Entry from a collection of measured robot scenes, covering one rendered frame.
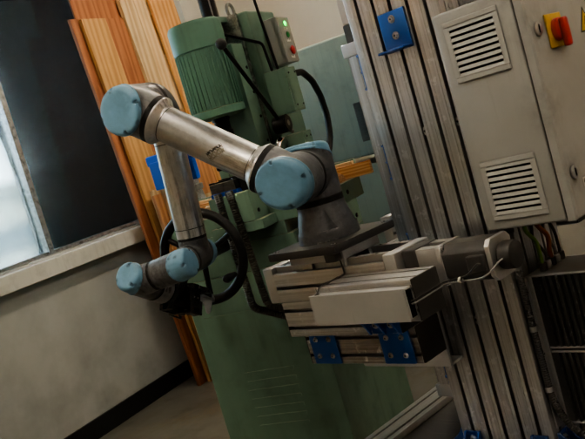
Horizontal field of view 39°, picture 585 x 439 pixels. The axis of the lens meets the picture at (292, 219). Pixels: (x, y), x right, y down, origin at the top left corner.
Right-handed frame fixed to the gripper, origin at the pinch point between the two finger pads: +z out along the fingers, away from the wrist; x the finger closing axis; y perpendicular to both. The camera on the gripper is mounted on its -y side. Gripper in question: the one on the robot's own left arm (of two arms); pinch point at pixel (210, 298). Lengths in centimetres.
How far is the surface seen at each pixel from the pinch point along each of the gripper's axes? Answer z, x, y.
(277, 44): 30, 6, -95
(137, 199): 111, -123, -93
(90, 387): 102, -140, -1
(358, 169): 29, 34, -41
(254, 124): 26, -1, -65
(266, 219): 11.8, 11.6, -24.3
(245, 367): 39.5, -14.3, 12.0
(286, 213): 18.1, 14.8, -27.5
